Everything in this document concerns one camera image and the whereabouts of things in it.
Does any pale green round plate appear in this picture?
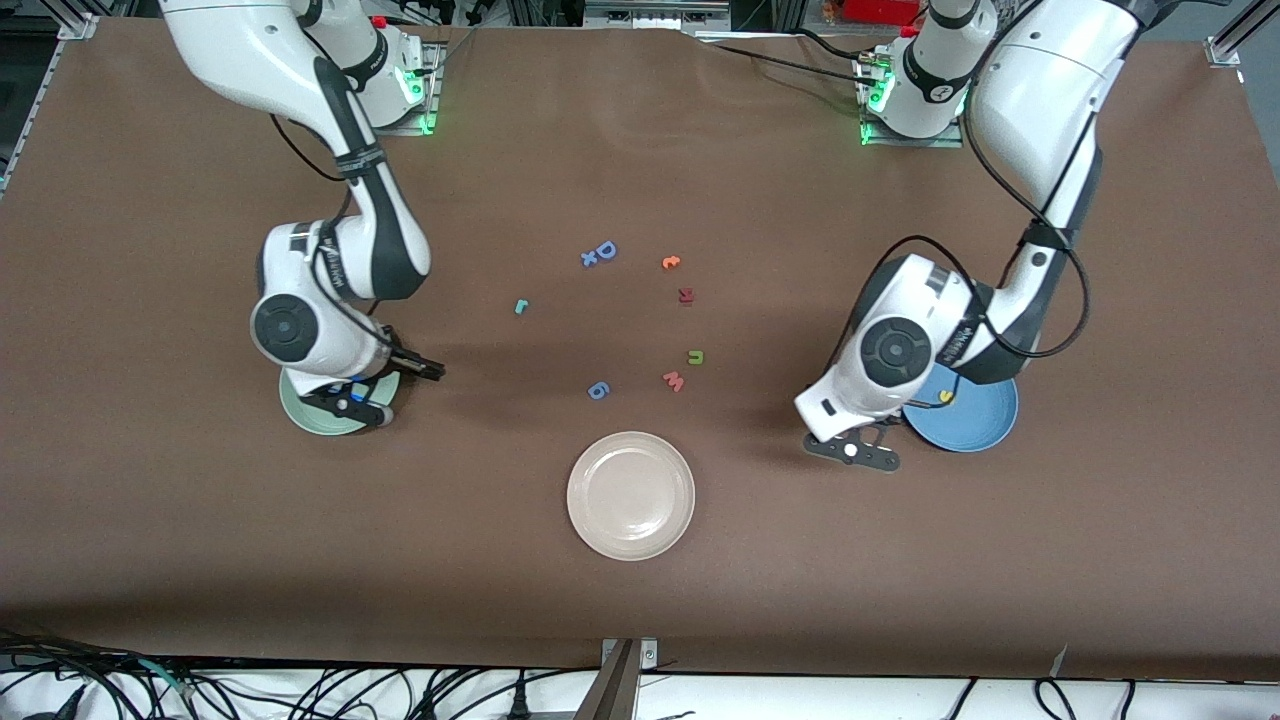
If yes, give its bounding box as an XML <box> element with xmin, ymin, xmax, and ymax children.
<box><xmin>278</xmin><ymin>365</ymin><xmax>403</xmax><ymax>438</ymax></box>

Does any off-white round plate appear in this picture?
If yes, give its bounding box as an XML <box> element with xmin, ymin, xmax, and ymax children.
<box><xmin>566</xmin><ymin>431</ymin><xmax>696</xmax><ymax>562</ymax></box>

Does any brown table cover mat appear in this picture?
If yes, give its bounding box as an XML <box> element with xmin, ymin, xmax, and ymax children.
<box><xmin>0</xmin><ymin>18</ymin><xmax>1280</xmax><ymax>683</ymax></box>

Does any blue round plate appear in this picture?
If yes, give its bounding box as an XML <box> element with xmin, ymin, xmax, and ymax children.
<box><xmin>903</xmin><ymin>362</ymin><xmax>1019</xmax><ymax>454</ymax></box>

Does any red box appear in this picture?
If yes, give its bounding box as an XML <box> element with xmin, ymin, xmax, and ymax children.
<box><xmin>838</xmin><ymin>0</ymin><xmax>926</xmax><ymax>26</ymax></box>

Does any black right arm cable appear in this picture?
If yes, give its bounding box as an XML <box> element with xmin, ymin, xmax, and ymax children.
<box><xmin>268</xmin><ymin>110</ymin><xmax>401</xmax><ymax>353</ymax></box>

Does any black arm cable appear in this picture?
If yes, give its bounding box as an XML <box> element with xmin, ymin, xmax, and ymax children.
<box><xmin>825</xmin><ymin>20</ymin><xmax>1093</xmax><ymax>401</ymax></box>
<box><xmin>268</xmin><ymin>110</ymin><xmax>401</xmax><ymax>353</ymax></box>

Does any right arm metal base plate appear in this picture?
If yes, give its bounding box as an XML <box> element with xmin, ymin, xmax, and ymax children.
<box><xmin>372</xmin><ymin>40</ymin><xmax>444</xmax><ymax>137</ymax></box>

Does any metal table clamp bracket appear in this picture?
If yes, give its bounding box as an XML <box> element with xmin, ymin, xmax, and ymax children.
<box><xmin>573</xmin><ymin>638</ymin><xmax>661</xmax><ymax>720</ymax></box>

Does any teal floor cable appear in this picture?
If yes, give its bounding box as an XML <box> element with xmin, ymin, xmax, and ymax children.
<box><xmin>135</xmin><ymin>655</ymin><xmax>206</xmax><ymax>701</ymax></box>

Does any black cable behind table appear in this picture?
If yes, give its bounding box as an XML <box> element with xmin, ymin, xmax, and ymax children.
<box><xmin>690</xmin><ymin>28</ymin><xmax>881</xmax><ymax>83</ymax></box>

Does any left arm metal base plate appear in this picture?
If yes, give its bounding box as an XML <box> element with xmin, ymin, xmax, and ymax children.
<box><xmin>855</xmin><ymin>50</ymin><xmax>967</xmax><ymax>149</ymax></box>

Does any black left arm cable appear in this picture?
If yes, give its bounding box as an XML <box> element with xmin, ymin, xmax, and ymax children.
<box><xmin>825</xmin><ymin>20</ymin><xmax>1093</xmax><ymax>401</ymax></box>

